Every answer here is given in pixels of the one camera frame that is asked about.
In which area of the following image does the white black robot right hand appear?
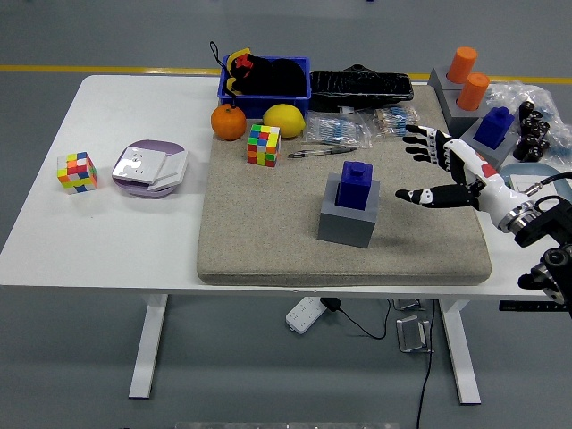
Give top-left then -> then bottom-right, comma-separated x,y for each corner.
394,123 -> 525,224

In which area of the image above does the blue square seal stamp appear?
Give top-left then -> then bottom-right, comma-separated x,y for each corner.
334,160 -> 374,210
473,105 -> 516,151

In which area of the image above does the grey square seal holder block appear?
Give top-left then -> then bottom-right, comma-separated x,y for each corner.
316,172 -> 382,249
459,115 -> 522,169

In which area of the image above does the orange cylinder seal stamp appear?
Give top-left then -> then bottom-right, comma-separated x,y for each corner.
446,46 -> 479,85
456,71 -> 491,112

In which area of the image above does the white panel in blue plate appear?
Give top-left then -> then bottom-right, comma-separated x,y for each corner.
509,172 -> 564,198

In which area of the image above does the light blue plate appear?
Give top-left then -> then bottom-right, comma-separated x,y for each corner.
499,161 -> 568,198

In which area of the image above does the grey round-hole holder block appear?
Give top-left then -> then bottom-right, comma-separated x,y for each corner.
440,87 -> 492,139
427,65 -> 461,93

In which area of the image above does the clear crumpled plastic bag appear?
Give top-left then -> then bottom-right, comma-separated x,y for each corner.
484,80 -> 572,162

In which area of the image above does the clear bag of tan resistors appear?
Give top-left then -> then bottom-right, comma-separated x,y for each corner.
370,106 -> 421,140

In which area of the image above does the black table control panel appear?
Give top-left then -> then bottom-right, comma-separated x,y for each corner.
499,301 -> 551,313

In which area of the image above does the black tray in plastic wrap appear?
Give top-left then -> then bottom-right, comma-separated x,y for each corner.
308,63 -> 415,113

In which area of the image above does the clear bag of blue resistors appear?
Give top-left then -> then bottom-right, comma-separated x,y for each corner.
306,111 -> 374,151

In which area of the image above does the silver clear pen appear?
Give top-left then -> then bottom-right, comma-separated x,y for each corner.
288,146 -> 358,159

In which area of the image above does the yellow lemon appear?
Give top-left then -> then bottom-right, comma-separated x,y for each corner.
262,103 -> 307,139

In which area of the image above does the grey-brown fabric mat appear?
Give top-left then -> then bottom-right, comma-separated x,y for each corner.
196,84 -> 492,287

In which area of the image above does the large multicoloured puzzle cube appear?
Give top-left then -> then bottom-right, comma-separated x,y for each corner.
246,123 -> 282,169

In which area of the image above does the white power strip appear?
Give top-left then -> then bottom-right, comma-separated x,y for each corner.
285,295 -> 326,334

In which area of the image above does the blue plastic bin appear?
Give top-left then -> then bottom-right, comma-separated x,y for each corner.
216,55 -> 313,120

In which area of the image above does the orange mandarin fruit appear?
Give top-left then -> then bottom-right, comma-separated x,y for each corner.
210,103 -> 248,142

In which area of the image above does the purple plate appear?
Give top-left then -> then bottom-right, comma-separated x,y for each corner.
111,139 -> 189,199

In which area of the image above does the white table with legs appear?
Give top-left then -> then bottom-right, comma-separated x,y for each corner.
0,73 -> 572,406

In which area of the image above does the small multicoloured puzzle cube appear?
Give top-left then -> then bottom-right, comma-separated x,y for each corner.
56,151 -> 98,196

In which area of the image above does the large metal bracket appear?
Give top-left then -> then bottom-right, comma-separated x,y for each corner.
396,315 -> 434,354

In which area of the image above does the black plug with cable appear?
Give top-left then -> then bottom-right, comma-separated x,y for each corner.
320,297 -> 392,340

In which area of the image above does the long black floor cable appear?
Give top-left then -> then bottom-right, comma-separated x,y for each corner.
415,299 -> 438,429

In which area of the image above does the white switch panel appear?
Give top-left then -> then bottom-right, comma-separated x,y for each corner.
147,150 -> 189,192

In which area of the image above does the white wall socket panel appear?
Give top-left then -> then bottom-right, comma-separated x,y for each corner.
112,145 -> 167,184

